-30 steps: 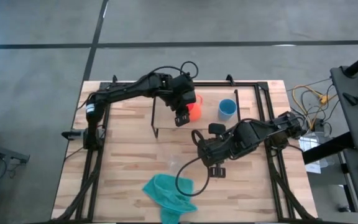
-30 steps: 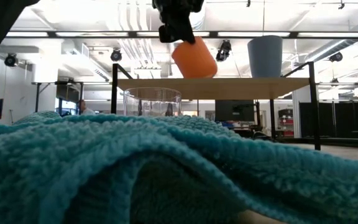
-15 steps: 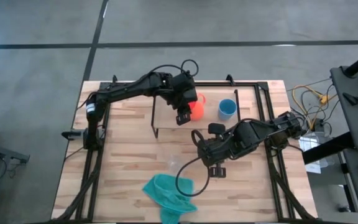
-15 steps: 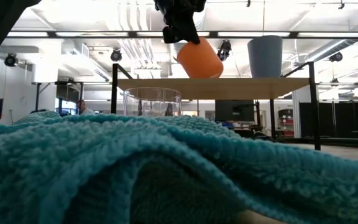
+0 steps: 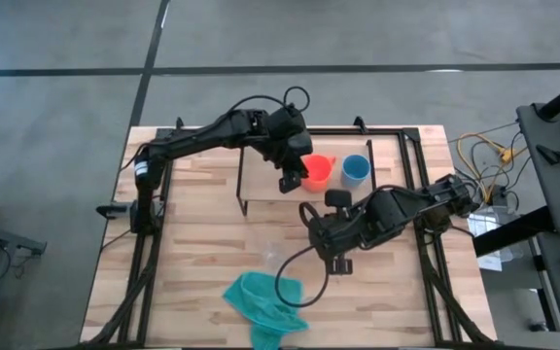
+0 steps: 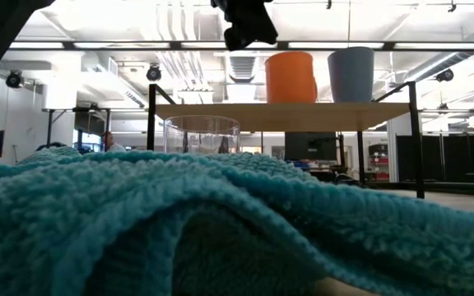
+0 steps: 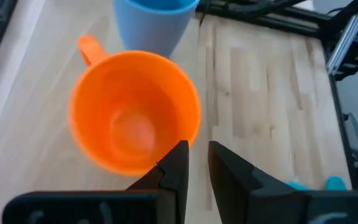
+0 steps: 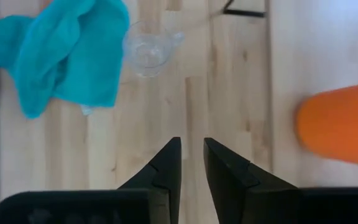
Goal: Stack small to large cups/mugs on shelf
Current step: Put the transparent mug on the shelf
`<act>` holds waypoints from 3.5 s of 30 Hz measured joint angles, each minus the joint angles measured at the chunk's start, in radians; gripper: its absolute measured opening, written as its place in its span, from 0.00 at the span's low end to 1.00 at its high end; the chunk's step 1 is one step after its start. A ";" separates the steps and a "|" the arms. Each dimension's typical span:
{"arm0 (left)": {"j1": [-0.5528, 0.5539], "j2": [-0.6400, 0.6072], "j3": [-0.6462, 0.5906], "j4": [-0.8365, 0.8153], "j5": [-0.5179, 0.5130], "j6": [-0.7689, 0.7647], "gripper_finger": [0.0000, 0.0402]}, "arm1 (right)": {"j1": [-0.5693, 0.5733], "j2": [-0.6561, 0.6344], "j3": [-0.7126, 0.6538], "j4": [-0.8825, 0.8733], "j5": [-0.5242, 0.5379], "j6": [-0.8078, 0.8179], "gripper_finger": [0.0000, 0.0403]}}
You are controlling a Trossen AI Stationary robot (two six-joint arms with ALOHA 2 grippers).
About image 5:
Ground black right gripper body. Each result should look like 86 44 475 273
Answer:
307 206 365 262

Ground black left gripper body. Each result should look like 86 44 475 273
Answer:
259 104 315 172

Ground orange plastic cup with handle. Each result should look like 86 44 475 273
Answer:
300 154 337 193

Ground blue plastic cup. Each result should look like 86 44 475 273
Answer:
340 154 372 190

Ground wooden shelf with black legs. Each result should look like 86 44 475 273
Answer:
235 136 378 219

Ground clear plastic cup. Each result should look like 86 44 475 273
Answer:
263 240 287 271

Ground teal cloth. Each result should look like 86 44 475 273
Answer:
222 270 310 350

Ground white paper sheets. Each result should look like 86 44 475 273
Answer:
465 206 506 272

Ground black crossbeam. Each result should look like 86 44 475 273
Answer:
472 205 556 259

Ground gray side table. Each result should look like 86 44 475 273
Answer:
516 101 560 237

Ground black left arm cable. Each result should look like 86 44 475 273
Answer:
227 86 312 117

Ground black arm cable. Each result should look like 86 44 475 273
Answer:
227 86 312 117
273 200 333 309

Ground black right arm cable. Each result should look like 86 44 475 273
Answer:
273 200 333 309

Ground black metal table frame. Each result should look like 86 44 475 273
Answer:
79 116 496 349

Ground yellow cable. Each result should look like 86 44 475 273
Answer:
456 131 529 205

